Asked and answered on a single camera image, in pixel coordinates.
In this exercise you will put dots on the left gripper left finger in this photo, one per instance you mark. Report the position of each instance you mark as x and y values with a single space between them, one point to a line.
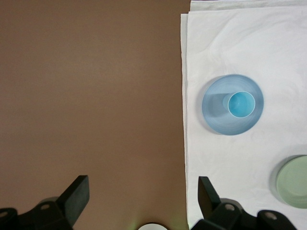
76 196

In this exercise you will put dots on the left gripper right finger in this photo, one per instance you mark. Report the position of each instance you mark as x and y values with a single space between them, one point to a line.
206 198

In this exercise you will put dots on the blue cup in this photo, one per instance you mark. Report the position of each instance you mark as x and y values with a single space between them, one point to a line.
241 105

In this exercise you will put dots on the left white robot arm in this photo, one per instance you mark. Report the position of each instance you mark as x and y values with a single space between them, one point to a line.
151 227

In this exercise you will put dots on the blue round plate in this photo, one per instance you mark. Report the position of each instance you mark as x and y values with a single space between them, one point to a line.
216 119

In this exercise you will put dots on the green round plate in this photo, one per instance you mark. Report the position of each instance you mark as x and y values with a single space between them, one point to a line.
295 184

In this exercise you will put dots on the white cloth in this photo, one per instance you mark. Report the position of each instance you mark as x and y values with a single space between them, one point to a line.
239 167

